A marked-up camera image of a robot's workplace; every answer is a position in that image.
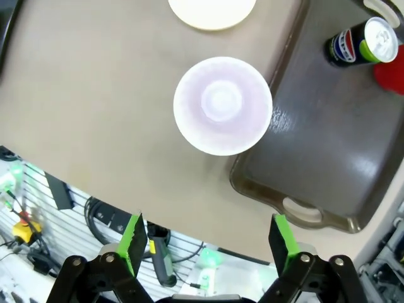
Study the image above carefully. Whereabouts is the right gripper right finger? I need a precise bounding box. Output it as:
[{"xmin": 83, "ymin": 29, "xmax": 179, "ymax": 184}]
[{"xmin": 258, "ymin": 213, "xmax": 363, "ymax": 303}]

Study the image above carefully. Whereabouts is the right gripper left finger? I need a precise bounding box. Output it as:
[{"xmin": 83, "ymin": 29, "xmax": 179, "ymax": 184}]
[{"xmin": 46, "ymin": 212, "xmax": 153, "ymax": 303}]

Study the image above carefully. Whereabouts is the red plastic cup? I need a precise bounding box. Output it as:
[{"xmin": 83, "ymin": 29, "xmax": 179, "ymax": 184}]
[
  {"xmin": 172, "ymin": 56, "xmax": 273, "ymax": 157},
  {"xmin": 372, "ymin": 47, "xmax": 404, "ymax": 96}
]

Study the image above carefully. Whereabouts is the black Pepsi can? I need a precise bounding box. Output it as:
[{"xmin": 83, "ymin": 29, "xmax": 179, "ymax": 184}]
[{"xmin": 324, "ymin": 16, "xmax": 400, "ymax": 69}]

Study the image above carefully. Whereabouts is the yellow emergency stop box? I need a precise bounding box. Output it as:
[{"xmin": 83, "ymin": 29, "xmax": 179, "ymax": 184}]
[{"xmin": 11, "ymin": 210, "xmax": 44, "ymax": 246}]

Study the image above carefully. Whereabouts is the green lit device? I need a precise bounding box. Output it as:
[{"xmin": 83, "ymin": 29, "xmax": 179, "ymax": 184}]
[{"xmin": 194, "ymin": 247, "xmax": 223, "ymax": 272}]

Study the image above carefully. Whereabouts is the black rectangular box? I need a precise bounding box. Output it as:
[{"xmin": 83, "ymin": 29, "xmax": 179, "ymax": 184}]
[{"xmin": 45, "ymin": 172, "xmax": 74, "ymax": 210}]

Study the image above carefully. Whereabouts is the dark brown serving tray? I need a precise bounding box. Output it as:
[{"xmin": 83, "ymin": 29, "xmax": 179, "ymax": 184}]
[{"xmin": 229, "ymin": 0, "xmax": 404, "ymax": 235}]

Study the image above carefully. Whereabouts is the white bowl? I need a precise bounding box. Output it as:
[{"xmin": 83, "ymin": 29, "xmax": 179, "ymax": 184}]
[{"xmin": 167, "ymin": 0, "xmax": 258, "ymax": 32}]

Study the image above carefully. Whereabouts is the grey black handle tool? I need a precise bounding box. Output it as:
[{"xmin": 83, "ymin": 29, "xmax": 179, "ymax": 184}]
[{"xmin": 146, "ymin": 223, "xmax": 177, "ymax": 288}]

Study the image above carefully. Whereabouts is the black cable bundle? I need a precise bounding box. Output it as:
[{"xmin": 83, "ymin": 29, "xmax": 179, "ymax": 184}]
[{"xmin": 83, "ymin": 195, "xmax": 130, "ymax": 249}]

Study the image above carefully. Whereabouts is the grey metal frame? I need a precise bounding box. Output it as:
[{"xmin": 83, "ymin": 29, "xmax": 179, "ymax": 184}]
[{"xmin": 356, "ymin": 201, "xmax": 404, "ymax": 303}]

